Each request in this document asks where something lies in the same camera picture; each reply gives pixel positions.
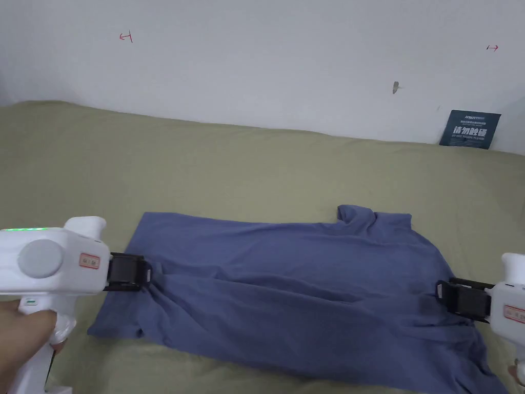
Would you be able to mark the dark blue printed card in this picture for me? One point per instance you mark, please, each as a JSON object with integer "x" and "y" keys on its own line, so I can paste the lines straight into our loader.
{"x": 469, "y": 129}

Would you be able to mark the dark blue shirt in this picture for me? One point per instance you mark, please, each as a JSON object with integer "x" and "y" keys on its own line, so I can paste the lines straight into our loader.
{"x": 287, "y": 287}

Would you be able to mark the person's left hand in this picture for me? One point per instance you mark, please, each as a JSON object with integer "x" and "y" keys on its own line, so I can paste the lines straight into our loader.
{"x": 20, "y": 332}

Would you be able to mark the person's right hand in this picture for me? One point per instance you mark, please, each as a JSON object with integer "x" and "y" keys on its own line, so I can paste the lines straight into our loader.
{"x": 517, "y": 374}

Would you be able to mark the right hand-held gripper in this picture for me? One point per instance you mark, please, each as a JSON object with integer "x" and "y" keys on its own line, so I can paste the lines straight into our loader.
{"x": 508, "y": 312}

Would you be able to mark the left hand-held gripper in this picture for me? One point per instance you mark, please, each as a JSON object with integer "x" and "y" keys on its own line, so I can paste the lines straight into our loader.
{"x": 61, "y": 266}

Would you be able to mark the bed with pale green sheet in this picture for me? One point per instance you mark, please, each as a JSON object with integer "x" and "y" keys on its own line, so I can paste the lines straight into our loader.
{"x": 205, "y": 172}

